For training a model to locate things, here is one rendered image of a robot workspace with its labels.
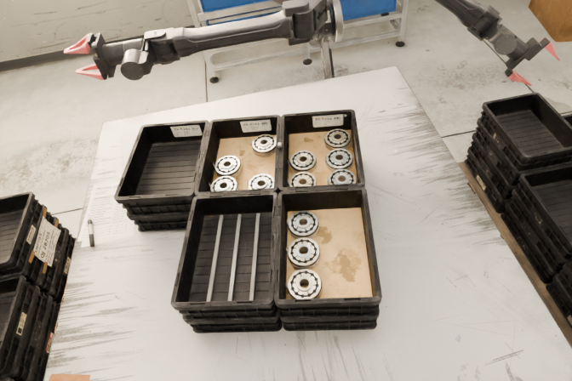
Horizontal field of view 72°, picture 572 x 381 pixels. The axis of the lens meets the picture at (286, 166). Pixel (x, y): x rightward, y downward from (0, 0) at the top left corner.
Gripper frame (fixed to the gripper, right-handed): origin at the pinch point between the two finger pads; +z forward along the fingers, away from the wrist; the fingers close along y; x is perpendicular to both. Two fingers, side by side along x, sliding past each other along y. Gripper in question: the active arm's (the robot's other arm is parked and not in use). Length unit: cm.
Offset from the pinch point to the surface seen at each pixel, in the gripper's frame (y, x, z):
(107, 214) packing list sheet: 76, 7, 25
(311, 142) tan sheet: 62, 15, -64
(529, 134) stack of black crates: 95, 26, -175
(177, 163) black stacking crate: 63, 17, -8
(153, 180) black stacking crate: 63, 10, 1
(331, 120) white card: 56, 20, -74
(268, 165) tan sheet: 62, 7, -45
